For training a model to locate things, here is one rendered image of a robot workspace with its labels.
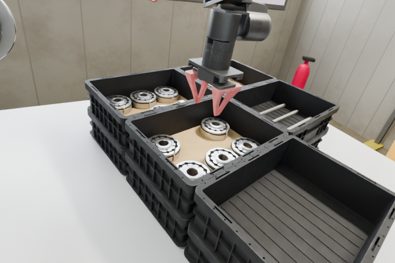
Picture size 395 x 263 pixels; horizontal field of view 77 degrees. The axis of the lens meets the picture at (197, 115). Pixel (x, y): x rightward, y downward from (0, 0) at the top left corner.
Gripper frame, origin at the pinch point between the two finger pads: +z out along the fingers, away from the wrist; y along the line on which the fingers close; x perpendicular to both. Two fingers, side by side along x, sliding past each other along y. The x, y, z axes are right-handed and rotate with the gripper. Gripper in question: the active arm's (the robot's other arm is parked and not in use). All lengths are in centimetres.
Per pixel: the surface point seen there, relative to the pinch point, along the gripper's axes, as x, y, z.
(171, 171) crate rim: 8.7, -1.4, 14.1
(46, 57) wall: -6, 187, 50
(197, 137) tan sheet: -15.1, 15.3, 22.9
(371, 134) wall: -271, 2, 93
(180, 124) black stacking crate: -11.4, 20.7, 19.7
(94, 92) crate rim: 9.2, 41.4, 13.5
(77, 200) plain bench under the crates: 22.6, 21.5, 36.7
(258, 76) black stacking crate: -69, 33, 14
